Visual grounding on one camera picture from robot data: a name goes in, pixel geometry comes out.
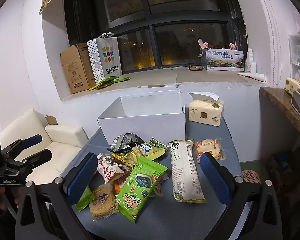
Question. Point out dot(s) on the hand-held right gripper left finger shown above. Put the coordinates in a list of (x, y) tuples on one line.
[(82, 177)]

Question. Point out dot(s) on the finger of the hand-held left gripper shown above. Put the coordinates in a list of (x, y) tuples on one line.
[(31, 140), (41, 155)]

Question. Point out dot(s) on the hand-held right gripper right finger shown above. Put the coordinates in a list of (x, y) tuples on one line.
[(215, 177)]

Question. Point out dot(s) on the red white snack packet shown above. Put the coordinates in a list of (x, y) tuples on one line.
[(108, 167)]

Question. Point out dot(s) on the noodle snack packet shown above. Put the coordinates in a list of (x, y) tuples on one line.
[(102, 202)]

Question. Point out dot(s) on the yellow chip bag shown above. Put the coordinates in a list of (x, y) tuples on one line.
[(145, 153)]

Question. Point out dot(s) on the white cardboard box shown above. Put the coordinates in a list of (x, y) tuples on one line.
[(145, 127)]

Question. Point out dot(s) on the person's left forearm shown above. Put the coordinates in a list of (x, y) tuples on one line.
[(0, 226)]

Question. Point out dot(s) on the white sofa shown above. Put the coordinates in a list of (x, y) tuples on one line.
[(55, 150)]

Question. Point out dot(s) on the small green packet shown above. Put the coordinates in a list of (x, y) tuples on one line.
[(86, 200)]

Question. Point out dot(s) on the cardboard piece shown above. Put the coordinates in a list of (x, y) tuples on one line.
[(52, 120)]

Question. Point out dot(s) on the small rice cracker packet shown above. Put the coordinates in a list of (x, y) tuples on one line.
[(210, 148)]

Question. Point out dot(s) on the long white cracker package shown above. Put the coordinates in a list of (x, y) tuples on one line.
[(185, 172)]

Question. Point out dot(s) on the round woven mat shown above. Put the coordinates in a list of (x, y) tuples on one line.
[(251, 176)]

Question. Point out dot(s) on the orange snack packet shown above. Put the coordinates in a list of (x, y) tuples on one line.
[(118, 186)]

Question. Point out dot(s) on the green seaweed snack bag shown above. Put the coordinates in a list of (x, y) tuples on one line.
[(137, 188)]

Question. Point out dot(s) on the grey chip bag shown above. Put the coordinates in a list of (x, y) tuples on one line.
[(126, 140)]

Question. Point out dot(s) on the green pea packet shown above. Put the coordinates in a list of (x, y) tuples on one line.
[(158, 145)]

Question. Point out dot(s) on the yellow tissue pack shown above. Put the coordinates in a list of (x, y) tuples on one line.
[(205, 112)]

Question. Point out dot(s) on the brown cardboard box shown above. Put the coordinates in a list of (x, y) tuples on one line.
[(75, 67)]

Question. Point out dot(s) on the pile of green packets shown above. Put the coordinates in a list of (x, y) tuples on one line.
[(107, 82)]

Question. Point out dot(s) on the brown stone counter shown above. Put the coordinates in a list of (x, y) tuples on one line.
[(280, 102)]

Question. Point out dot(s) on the white paper cone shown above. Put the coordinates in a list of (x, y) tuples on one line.
[(253, 77)]

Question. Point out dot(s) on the white dotted shopping bag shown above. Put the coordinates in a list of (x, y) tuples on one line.
[(107, 60)]

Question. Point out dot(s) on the brown wrapper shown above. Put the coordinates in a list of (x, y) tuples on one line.
[(195, 68)]

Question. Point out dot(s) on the printed landscape box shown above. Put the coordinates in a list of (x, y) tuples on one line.
[(223, 60)]

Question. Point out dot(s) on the white plastic bottle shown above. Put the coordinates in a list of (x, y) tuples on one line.
[(250, 63)]

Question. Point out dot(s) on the small tissue pack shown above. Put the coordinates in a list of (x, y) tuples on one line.
[(293, 86)]

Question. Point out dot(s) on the pink slipper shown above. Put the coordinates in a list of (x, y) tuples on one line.
[(232, 45), (203, 43)]

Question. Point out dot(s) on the dark window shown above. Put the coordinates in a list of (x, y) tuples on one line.
[(165, 17)]

